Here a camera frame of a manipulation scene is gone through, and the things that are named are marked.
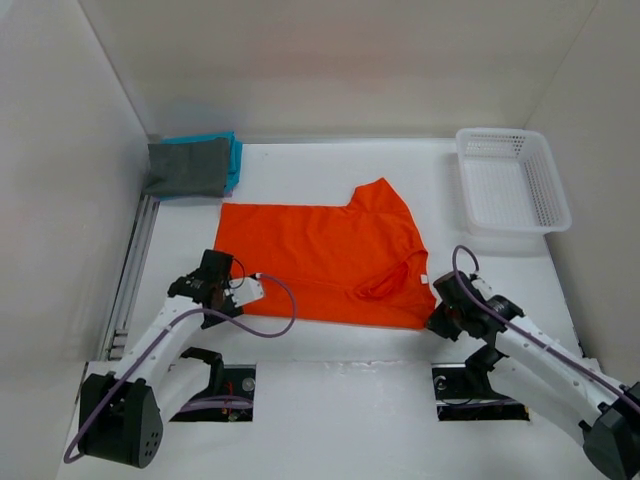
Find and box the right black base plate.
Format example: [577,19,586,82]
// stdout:
[431,364,530,422]

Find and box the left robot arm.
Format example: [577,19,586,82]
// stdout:
[64,250,241,469]

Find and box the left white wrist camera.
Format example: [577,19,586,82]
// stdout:
[225,276,265,307]

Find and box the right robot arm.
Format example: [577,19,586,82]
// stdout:
[427,272,639,479]

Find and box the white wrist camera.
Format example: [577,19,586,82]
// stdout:
[225,276,265,307]
[471,277,493,299]

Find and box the orange t shirt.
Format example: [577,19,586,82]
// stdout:
[214,178,436,330]

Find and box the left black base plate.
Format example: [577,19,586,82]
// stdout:
[171,366,256,423]

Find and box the white plastic bin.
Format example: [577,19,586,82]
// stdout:
[455,128,572,236]

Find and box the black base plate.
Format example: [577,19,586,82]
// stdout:
[431,364,530,422]
[171,366,256,423]

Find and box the grey t shirt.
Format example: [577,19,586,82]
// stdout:
[142,138,230,199]

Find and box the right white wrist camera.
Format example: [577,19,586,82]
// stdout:
[471,277,493,299]

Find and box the teal t shirt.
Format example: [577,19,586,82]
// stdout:
[161,131,244,197]

